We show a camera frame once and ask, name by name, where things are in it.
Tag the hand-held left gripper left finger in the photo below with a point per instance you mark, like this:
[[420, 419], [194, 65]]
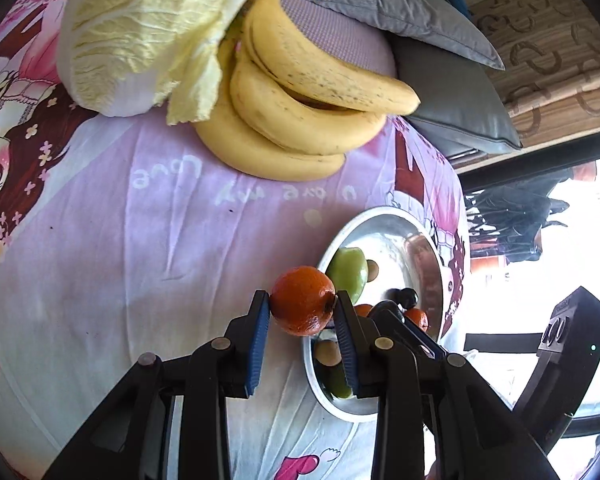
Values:
[[257, 345]]

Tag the brown longan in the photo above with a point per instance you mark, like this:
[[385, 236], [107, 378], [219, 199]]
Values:
[[326, 352], [373, 270]]

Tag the small tangerine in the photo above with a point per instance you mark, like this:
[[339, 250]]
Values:
[[363, 310]]

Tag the large tangerine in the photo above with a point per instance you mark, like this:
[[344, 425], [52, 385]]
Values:
[[300, 302]]

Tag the green apple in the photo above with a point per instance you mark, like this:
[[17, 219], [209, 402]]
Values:
[[337, 382]]

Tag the napa cabbage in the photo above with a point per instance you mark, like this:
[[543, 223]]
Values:
[[145, 25]]

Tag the grey quilted cushion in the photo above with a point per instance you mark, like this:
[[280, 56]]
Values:
[[405, 15]]

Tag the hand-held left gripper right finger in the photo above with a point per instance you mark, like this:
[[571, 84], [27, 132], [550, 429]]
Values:
[[347, 345]]

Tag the grey leather cushion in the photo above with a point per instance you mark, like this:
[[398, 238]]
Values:
[[460, 105]]

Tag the small green mango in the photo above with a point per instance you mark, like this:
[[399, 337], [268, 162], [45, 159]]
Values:
[[352, 275]]

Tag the dark door frame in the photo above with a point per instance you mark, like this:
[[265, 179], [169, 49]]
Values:
[[530, 165]]

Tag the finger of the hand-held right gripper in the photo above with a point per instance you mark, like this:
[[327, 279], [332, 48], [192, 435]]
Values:
[[405, 330]]

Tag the brown woven curtain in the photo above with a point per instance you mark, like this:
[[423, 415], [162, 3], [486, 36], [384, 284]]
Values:
[[545, 60]]

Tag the stainless steel basin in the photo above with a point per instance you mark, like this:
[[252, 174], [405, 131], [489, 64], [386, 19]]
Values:
[[410, 255]]

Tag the dark red cherry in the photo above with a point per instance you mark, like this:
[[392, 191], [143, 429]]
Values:
[[408, 298]]

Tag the tangerine with stem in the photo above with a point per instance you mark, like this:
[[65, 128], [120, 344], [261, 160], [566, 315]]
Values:
[[417, 317]]

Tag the yellow banana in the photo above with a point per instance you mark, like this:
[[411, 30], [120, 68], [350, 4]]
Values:
[[320, 72], [260, 155], [290, 122]]

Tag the pink printed tablecloth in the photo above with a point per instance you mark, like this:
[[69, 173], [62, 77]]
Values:
[[130, 260]]

